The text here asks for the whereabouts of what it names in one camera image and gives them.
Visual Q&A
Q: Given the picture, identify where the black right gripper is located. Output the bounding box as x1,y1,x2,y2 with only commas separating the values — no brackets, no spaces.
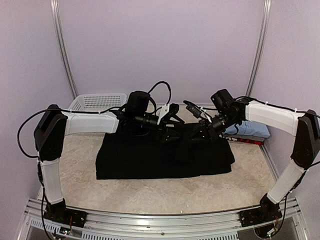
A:
186,111,240,143

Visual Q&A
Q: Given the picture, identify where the black long sleeve shirt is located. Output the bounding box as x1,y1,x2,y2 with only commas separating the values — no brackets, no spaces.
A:
95,123,235,180

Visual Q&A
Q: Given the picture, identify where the light blue shirt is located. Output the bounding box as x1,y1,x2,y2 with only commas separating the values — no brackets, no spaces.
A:
223,121,270,139

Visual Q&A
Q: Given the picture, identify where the red black plaid shirt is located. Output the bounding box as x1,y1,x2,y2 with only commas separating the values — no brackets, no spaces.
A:
222,136,264,146

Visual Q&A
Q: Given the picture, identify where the white perforated plastic basket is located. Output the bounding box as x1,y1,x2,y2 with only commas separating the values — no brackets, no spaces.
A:
68,93,127,112

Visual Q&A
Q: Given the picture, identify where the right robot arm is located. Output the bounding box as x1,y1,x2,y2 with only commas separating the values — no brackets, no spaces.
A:
187,89,320,204

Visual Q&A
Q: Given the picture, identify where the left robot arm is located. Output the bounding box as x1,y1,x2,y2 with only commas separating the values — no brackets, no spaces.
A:
17,90,182,223

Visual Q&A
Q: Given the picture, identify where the grey printed folded shirt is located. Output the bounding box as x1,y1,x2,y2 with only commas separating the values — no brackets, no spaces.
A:
222,135,265,142

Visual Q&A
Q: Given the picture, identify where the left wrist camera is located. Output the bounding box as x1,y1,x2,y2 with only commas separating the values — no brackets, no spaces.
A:
157,103,181,125

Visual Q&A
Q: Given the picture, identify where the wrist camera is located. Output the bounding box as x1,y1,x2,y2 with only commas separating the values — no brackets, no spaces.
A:
157,103,181,125
183,100,212,123

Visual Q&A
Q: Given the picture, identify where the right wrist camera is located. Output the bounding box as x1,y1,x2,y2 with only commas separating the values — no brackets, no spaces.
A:
183,100,212,123

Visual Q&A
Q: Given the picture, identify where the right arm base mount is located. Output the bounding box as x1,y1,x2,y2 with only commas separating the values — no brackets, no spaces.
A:
239,194,283,227

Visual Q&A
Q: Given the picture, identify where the aluminium front rail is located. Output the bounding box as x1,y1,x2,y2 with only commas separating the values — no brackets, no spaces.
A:
15,198,310,240

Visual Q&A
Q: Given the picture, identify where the right aluminium corner post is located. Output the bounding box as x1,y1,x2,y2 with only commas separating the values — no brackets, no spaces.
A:
245,0,272,97

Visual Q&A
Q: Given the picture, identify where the aluminium corner post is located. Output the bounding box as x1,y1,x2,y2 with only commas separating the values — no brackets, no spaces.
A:
245,0,272,97
49,0,78,99

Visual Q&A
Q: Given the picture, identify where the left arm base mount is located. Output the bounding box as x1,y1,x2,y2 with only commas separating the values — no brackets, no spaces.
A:
44,199,88,228

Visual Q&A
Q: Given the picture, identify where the left aluminium corner post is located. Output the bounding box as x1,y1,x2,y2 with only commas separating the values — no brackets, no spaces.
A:
49,0,78,99

